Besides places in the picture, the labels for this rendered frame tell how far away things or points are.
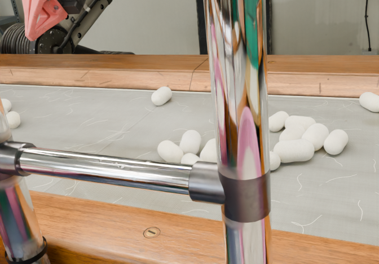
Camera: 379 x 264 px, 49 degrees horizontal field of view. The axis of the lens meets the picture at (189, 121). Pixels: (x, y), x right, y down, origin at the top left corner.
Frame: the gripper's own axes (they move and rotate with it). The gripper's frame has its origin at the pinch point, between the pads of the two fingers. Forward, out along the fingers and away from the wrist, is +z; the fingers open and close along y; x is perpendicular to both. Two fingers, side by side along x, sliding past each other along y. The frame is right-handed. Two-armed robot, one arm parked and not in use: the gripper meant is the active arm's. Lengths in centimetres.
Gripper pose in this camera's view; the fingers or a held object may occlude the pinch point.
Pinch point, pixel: (31, 34)
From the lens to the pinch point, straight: 71.4
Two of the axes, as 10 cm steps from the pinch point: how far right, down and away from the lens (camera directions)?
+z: -2.1, 8.9, -3.9
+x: 3.1, 4.4, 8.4
